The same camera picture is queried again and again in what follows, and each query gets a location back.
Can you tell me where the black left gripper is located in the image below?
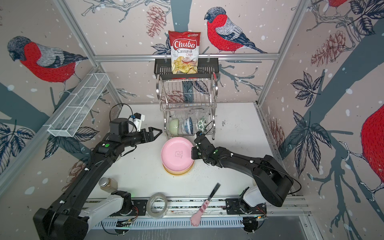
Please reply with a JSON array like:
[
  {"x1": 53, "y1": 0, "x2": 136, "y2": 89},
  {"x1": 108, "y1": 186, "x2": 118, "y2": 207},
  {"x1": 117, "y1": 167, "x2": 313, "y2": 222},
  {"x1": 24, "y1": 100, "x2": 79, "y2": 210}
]
[{"x1": 121, "y1": 126, "x2": 163, "y2": 148}]

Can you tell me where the pink plate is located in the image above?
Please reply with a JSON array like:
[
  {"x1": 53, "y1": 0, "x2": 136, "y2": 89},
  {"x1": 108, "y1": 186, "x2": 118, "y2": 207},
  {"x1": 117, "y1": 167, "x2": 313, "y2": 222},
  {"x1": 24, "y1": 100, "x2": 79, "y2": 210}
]
[{"x1": 161, "y1": 137, "x2": 195, "y2": 171}]

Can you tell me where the yellow plate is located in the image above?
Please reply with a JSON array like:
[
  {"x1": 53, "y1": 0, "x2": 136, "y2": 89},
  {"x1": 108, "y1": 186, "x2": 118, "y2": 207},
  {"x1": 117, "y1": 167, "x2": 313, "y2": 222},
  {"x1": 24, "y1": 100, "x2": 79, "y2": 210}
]
[{"x1": 163, "y1": 165, "x2": 194, "y2": 176}]

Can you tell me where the steel two-tier dish rack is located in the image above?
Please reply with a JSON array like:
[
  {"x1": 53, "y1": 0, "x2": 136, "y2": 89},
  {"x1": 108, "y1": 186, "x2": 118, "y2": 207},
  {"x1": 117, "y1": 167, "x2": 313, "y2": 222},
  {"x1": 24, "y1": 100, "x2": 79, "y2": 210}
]
[{"x1": 156, "y1": 75, "x2": 218, "y2": 139}]

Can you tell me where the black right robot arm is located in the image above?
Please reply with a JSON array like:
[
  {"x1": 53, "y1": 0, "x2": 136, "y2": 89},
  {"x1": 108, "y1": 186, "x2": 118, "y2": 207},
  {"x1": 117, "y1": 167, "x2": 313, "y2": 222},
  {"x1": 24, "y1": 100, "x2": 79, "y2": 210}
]
[{"x1": 192, "y1": 132, "x2": 294, "y2": 207}]

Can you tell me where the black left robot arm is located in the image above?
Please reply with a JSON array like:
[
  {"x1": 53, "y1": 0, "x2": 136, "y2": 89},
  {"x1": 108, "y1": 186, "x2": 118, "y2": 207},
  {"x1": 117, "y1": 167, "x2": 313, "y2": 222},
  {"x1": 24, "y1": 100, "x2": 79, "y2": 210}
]
[{"x1": 33, "y1": 118, "x2": 163, "y2": 240}]

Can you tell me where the light green bowl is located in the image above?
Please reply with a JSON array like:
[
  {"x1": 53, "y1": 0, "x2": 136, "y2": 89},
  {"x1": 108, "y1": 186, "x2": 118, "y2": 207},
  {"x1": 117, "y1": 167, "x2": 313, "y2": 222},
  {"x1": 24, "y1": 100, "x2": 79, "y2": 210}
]
[{"x1": 168, "y1": 118, "x2": 179, "y2": 136}]

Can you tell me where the green leaf patterned bowl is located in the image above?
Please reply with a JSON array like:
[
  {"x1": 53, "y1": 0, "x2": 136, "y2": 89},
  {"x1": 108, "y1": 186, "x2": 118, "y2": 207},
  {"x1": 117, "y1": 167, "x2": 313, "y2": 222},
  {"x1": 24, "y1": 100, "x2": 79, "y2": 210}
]
[{"x1": 197, "y1": 117, "x2": 208, "y2": 133}]

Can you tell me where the blue white patterned bowl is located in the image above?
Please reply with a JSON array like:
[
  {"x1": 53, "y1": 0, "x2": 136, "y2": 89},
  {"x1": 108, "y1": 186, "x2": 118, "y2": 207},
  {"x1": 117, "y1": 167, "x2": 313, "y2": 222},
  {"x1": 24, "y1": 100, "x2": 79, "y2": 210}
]
[{"x1": 183, "y1": 117, "x2": 194, "y2": 135}]

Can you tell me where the small glass spice jar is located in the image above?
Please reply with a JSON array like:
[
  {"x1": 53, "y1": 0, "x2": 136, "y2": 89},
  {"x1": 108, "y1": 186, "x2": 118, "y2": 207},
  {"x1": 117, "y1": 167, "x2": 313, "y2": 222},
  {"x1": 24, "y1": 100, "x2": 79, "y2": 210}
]
[{"x1": 99, "y1": 177, "x2": 118, "y2": 193}]

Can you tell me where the pink cat paw spatula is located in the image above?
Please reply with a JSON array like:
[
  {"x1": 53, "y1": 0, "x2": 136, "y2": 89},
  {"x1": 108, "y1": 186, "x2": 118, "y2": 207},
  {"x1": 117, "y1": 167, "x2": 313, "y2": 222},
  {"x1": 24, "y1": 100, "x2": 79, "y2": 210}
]
[{"x1": 191, "y1": 183, "x2": 221, "y2": 227}]

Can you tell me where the clear tape roll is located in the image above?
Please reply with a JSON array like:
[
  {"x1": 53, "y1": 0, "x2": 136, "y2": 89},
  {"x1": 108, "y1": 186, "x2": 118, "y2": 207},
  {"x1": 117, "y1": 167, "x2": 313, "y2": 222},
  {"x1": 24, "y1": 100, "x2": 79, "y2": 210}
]
[{"x1": 146, "y1": 193, "x2": 168, "y2": 219}]

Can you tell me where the red Chuba cassava chips bag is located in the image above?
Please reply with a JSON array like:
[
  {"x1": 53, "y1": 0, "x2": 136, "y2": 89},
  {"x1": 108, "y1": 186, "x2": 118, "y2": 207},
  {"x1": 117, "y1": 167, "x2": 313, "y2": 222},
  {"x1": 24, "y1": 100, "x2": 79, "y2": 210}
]
[{"x1": 169, "y1": 31, "x2": 201, "y2": 62}]

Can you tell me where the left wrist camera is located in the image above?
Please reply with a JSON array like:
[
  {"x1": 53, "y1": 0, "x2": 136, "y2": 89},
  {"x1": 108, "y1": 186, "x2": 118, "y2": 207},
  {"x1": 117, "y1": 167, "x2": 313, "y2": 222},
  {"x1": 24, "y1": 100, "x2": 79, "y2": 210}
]
[{"x1": 131, "y1": 113, "x2": 145, "y2": 132}]

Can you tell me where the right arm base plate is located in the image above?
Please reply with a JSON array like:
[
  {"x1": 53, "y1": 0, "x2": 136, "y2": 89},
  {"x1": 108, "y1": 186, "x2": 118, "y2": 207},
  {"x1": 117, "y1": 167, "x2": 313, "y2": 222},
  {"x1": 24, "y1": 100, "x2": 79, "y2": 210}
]
[{"x1": 223, "y1": 199, "x2": 267, "y2": 215}]

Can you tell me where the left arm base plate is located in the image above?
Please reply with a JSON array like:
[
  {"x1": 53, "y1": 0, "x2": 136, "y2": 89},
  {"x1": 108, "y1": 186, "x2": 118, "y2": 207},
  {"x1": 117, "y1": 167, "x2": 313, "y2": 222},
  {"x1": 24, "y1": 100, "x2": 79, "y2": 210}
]
[{"x1": 109, "y1": 198, "x2": 148, "y2": 218}]

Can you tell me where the white mesh wall shelf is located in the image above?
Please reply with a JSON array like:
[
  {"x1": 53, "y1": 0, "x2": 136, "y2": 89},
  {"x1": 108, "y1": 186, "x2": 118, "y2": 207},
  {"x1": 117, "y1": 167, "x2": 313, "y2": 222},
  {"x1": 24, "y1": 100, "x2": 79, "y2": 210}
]
[{"x1": 48, "y1": 73, "x2": 110, "y2": 137}]

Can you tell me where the black wire wall basket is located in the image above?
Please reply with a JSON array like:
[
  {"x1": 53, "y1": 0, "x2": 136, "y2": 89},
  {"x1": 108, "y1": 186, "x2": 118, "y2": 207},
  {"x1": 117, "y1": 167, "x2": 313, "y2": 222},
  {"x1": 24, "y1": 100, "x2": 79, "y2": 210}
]
[{"x1": 154, "y1": 57, "x2": 219, "y2": 80}]

